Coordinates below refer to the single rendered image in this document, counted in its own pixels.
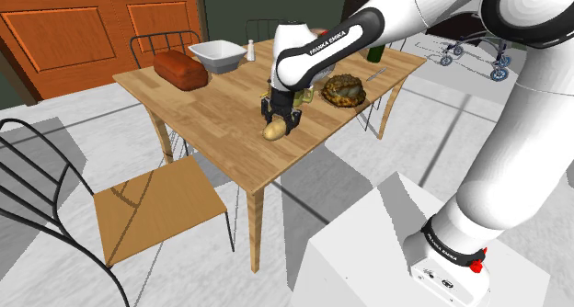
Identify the green bottle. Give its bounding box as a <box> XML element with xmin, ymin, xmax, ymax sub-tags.
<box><xmin>366</xmin><ymin>43</ymin><xmax>387</xmax><ymax>64</ymax></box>

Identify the orange wooden cabinet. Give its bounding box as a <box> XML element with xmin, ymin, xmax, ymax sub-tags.
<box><xmin>0</xmin><ymin>0</ymin><xmax>210</xmax><ymax>107</ymax></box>

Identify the grey walker with blue wheels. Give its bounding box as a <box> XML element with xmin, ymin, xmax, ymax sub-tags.
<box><xmin>438</xmin><ymin>28</ymin><xmax>513</xmax><ymax>83</ymax></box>

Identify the silver knife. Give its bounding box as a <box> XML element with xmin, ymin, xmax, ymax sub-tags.
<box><xmin>365</xmin><ymin>66</ymin><xmax>389</xmax><ymax>83</ymax></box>

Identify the yellow potato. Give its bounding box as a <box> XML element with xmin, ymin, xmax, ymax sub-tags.
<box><xmin>261</xmin><ymin>119</ymin><xmax>289</xmax><ymax>142</ymax></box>

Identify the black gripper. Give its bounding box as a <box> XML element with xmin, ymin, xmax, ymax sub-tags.
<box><xmin>261</xmin><ymin>88</ymin><xmax>304</xmax><ymax>136</ymax></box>

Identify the wooden dining table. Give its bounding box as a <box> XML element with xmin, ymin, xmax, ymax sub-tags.
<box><xmin>111</xmin><ymin>38</ymin><xmax>428</xmax><ymax>274</ymax></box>

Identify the olive green cup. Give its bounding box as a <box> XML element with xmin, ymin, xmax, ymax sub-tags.
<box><xmin>293</xmin><ymin>85</ymin><xmax>316</xmax><ymax>107</ymax></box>

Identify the brown yellow round lumpy food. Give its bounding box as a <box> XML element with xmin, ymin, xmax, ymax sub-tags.
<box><xmin>319</xmin><ymin>74</ymin><xmax>368</xmax><ymax>108</ymax></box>

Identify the brown bread loaf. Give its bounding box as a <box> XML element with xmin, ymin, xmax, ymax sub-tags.
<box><xmin>153</xmin><ymin>49</ymin><xmax>210</xmax><ymax>93</ymax></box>

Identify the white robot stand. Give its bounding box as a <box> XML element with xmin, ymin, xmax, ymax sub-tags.
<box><xmin>290</xmin><ymin>171</ymin><xmax>552</xmax><ymax>307</ymax></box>

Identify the white square bowl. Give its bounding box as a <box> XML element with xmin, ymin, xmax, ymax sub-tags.
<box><xmin>187</xmin><ymin>40</ymin><xmax>249</xmax><ymax>76</ymax></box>

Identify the wooden seat black wire chair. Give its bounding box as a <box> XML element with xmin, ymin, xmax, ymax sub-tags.
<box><xmin>0</xmin><ymin>118</ymin><xmax>237</xmax><ymax>307</ymax></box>

